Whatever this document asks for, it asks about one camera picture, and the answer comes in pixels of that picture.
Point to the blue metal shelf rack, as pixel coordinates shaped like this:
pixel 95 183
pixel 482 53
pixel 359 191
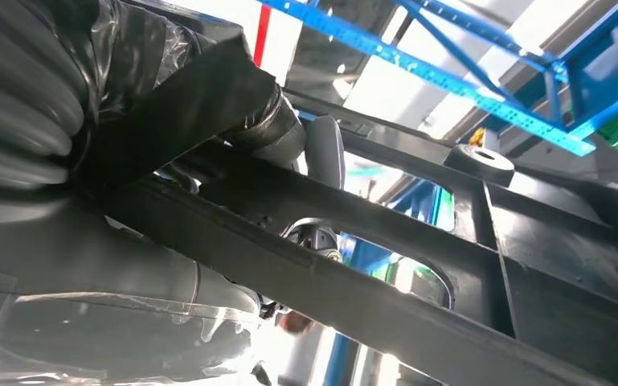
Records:
pixel 431 73

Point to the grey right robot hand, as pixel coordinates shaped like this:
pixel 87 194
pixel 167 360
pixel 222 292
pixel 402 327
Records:
pixel 74 250

